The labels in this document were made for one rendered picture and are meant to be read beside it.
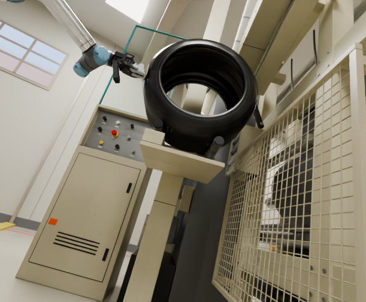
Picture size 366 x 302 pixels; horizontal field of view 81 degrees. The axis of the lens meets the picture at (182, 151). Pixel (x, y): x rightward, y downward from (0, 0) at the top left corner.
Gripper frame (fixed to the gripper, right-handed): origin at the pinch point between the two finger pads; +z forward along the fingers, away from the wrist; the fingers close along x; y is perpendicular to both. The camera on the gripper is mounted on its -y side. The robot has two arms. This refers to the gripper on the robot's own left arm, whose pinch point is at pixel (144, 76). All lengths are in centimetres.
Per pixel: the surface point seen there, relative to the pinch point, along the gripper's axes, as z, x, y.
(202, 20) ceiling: -23, 156, 243
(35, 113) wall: -220, 232, 19
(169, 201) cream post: 36, 27, -52
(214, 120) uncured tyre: 41.7, -12.4, -16.9
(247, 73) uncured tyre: 49, -12, 14
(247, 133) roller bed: 65, 20, 2
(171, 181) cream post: 33, 27, -41
